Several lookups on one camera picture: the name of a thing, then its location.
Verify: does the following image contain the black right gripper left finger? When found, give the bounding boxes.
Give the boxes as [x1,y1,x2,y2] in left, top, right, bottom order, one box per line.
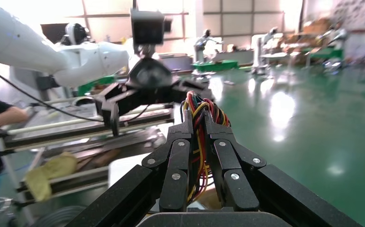
[64,109,193,227]

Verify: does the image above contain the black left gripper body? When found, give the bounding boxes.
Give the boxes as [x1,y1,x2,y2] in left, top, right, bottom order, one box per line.
[126,58,174,92]

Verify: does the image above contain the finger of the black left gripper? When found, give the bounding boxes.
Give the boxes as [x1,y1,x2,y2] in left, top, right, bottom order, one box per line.
[157,78,216,105]
[94,82,158,138]

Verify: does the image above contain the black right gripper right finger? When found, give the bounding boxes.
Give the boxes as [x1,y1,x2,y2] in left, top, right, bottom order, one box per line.
[205,110,363,227]

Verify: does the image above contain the red yellow cable bundle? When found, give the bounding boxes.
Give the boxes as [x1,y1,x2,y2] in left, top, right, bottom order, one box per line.
[179,91,232,204]

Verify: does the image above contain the bare person forearm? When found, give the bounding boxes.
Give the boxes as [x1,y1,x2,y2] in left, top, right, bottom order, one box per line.
[0,105,30,132]

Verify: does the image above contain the green work table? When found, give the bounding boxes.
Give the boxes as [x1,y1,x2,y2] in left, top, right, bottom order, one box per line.
[192,59,240,73]

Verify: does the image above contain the grey background robot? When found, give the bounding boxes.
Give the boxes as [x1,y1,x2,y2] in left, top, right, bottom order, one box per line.
[194,29,224,63]

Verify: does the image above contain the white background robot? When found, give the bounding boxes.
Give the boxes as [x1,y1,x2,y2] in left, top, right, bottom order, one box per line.
[251,26,285,76]

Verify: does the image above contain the black white robot head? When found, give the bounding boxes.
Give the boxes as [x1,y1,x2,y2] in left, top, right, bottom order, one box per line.
[61,22,90,46]

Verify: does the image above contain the black monitor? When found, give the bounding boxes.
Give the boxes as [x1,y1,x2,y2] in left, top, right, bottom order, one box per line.
[40,23,68,44]

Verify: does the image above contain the yellow cloth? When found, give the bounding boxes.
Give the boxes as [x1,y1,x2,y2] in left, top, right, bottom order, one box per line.
[24,152,79,202]

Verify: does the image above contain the stacked cardboard boxes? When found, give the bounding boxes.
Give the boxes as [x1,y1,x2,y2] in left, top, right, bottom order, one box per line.
[301,17,333,36]

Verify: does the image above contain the white tube black rail rack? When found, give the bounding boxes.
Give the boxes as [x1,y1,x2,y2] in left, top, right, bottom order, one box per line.
[0,102,175,208]

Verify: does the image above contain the thin black cable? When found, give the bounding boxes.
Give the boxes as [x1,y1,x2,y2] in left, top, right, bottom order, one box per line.
[0,62,150,123]

